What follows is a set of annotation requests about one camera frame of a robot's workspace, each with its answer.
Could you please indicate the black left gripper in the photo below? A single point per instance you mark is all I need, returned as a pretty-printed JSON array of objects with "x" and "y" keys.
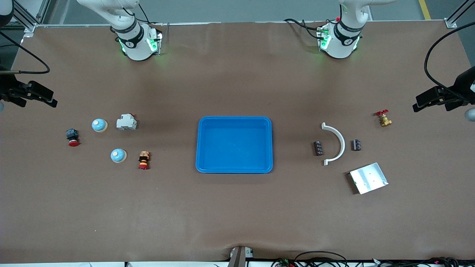
[{"x": 462, "y": 84}]

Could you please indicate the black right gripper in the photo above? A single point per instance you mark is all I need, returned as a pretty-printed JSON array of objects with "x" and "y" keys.
[{"x": 7, "y": 89}]

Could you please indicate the blue bell with cream button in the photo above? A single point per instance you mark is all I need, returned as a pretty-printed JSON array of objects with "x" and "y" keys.
[
  {"x": 118, "y": 155},
  {"x": 99, "y": 125}
]

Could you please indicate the short dark electrolytic capacitor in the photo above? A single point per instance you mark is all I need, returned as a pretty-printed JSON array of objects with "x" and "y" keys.
[{"x": 357, "y": 145}]

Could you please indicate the long dark electrolytic capacitor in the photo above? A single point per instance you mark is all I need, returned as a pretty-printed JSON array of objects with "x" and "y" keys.
[{"x": 318, "y": 148}]

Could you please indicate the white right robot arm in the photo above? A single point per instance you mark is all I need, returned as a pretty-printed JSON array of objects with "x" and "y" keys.
[{"x": 137, "y": 48}]

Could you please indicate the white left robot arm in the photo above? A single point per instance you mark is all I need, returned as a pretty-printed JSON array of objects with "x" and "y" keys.
[{"x": 339, "y": 46}]

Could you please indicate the blue plastic tray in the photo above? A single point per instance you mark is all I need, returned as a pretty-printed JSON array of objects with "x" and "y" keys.
[{"x": 233, "y": 146}]

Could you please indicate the black red push button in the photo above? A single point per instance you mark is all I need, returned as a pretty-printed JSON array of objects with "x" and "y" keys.
[{"x": 72, "y": 135}]

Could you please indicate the white circuit breaker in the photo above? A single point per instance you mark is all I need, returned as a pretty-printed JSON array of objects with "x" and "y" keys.
[{"x": 125, "y": 123}]

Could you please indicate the silver metal plate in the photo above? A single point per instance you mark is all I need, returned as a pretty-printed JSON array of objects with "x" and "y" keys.
[{"x": 369, "y": 178}]

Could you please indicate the brown table cover sheet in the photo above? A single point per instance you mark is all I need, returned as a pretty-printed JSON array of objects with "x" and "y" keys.
[{"x": 237, "y": 207}]

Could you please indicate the aluminium frame post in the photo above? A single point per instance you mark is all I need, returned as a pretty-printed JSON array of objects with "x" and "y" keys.
[
  {"x": 451, "y": 23},
  {"x": 26, "y": 22}
]

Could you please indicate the white curved plastic bracket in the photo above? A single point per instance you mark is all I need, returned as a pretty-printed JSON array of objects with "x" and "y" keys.
[{"x": 343, "y": 144}]

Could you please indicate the metal base connector bracket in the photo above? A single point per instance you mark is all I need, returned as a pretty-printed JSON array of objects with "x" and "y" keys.
[
  {"x": 159, "y": 37},
  {"x": 322, "y": 37}
]

